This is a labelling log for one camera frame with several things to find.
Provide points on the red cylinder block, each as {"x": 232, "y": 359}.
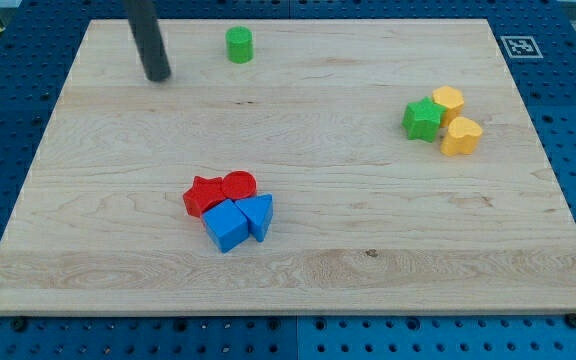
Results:
{"x": 239, "y": 185}

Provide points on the green cylinder block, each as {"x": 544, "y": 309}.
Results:
{"x": 239, "y": 44}

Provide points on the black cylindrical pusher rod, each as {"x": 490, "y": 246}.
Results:
{"x": 144, "y": 25}

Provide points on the blue cube block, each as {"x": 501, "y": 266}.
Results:
{"x": 226, "y": 225}

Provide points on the green star block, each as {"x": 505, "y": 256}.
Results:
{"x": 422, "y": 119}

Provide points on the red star block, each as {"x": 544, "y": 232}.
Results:
{"x": 203, "y": 195}

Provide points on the white fiducial marker tag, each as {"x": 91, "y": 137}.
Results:
{"x": 521, "y": 47}

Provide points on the wooden board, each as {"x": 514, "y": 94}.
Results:
{"x": 366, "y": 222}

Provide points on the blue triangle block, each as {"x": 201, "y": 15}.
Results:
{"x": 258, "y": 211}

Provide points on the yellow hexagon block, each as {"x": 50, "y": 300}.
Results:
{"x": 452, "y": 99}

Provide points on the yellow heart block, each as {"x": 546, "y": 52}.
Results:
{"x": 462, "y": 137}

